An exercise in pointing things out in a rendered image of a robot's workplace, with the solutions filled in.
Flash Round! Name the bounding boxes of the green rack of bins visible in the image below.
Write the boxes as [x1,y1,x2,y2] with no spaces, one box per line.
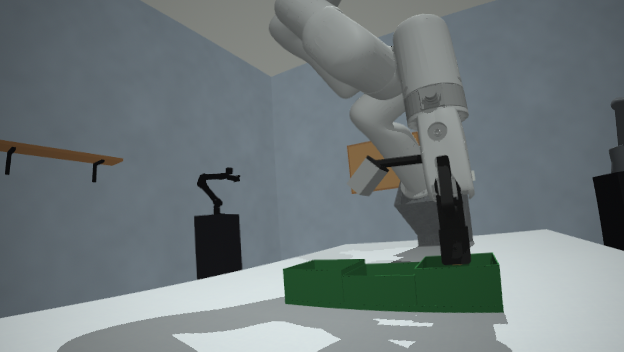
[283,252,504,313]

